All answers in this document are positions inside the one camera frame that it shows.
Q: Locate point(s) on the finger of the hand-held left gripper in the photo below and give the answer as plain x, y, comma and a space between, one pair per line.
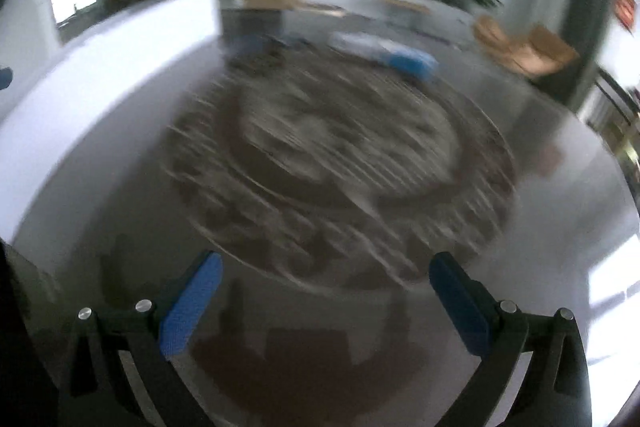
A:
5, 78

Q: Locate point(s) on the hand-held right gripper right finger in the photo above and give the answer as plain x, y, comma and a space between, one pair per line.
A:
460, 307

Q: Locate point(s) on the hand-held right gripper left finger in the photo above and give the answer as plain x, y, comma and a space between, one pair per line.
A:
190, 307

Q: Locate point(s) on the dark patterned round desktop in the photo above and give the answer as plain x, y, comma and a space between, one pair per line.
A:
100, 187

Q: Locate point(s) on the large white box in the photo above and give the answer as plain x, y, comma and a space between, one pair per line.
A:
100, 62

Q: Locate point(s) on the orange lounge chair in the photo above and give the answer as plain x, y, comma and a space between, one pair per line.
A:
530, 49

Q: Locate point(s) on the white printed box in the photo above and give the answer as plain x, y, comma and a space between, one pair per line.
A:
357, 43

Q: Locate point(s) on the wooden bench metal legs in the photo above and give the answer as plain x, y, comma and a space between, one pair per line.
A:
405, 4

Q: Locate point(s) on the grey curtain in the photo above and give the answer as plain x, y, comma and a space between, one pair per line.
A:
590, 17

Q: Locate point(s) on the red wall hanging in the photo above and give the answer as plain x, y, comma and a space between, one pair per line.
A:
626, 7

